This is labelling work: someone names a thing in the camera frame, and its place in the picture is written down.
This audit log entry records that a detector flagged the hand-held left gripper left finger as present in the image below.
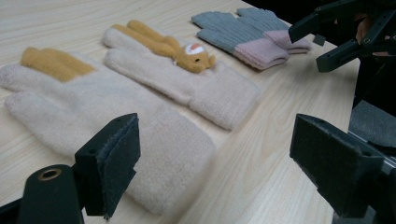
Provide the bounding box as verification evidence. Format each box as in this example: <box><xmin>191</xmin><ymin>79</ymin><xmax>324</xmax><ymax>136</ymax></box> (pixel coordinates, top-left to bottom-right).
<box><xmin>74</xmin><ymin>112</ymin><xmax>142</xmax><ymax>220</ymax></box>

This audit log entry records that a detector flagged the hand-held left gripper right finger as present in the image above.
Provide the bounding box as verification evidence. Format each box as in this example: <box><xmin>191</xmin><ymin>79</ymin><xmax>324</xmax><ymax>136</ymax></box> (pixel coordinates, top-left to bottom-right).
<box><xmin>289</xmin><ymin>113</ymin><xmax>386</xmax><ymax>218</ymax></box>

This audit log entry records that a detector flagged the grey pink glove with label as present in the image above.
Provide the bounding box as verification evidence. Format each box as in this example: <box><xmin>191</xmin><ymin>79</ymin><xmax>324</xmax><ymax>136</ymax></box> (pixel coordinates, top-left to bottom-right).
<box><xmin>236</xmin><ymin>7</ymin><xmax>313</xmax><ymax>54</ymax></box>

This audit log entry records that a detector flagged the beige and mustard fluffy glove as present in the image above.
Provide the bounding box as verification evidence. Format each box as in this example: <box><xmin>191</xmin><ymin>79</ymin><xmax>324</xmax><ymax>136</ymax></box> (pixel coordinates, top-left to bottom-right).
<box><xmin>0</xmin><ymin>46</ymin><xmax>218</xmax><ymax>217</ymax></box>

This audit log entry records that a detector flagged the grey and pink knit glove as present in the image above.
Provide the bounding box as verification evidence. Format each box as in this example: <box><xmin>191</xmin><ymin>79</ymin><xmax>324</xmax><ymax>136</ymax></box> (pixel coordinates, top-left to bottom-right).
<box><xmin>191</xmin><ymin>10</ymin><xmax>290</xmax><ymax>71</ymax></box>

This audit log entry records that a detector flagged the beige glove with plush animal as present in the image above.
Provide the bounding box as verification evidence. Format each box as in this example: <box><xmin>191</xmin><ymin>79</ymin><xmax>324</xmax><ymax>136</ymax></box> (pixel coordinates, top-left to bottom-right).
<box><xmin>102</xmin><ymin>19</ymin><xmax>261</xmax><ymax>131</ymax></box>

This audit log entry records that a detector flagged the small black square piece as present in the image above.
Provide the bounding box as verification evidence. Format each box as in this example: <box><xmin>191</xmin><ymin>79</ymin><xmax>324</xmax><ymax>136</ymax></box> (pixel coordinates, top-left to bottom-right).
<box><xmin>312</xmin><ymin>34</ymin><xmax>327</xmax><ymax>47</ymax></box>

